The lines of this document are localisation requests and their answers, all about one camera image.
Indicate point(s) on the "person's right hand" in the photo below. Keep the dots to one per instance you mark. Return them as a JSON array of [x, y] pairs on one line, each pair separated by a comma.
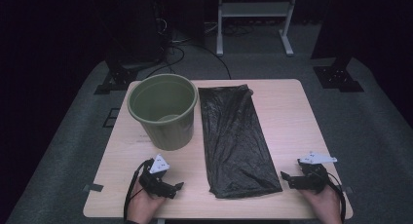
[[324, 203]]

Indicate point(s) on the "green plastic trash bin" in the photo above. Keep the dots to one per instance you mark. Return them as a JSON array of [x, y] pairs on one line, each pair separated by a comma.
[[168, 133]]

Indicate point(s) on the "black metal stand base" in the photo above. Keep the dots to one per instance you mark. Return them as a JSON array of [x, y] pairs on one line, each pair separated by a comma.
[[117, 79], [337, 78]]

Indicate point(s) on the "black plastic trash bag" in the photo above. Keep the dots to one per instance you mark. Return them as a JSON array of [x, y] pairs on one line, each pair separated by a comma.
[[233, 136]]

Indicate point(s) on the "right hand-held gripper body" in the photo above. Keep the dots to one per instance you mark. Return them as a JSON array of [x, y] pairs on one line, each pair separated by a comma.
[[316, 180]]

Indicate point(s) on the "grey tape strip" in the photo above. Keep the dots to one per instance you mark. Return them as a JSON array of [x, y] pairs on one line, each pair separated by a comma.
[[348, 190], [94, 187]]

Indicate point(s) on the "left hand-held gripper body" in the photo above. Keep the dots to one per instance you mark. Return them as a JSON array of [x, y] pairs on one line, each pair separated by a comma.
[[156, 177]]

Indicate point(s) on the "white metal stand frame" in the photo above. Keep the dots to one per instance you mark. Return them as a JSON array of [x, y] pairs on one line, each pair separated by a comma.
[[253, 9]]

